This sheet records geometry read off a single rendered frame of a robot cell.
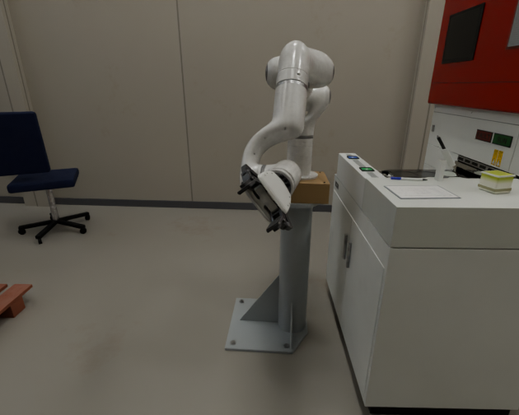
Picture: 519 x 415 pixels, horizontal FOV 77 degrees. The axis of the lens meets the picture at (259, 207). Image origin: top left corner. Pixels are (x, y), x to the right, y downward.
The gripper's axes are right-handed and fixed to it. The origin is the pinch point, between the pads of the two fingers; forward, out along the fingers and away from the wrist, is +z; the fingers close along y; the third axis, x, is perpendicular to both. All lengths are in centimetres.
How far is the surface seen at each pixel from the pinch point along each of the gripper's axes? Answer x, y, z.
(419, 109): 74, -41, -293
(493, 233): 37, -57, -56
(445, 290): 15, -67, -54
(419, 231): 19, -42, -50
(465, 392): -2, -115, -60
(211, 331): -105, -52, -86
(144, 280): -156, -9, -123
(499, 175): 51, -46, -70
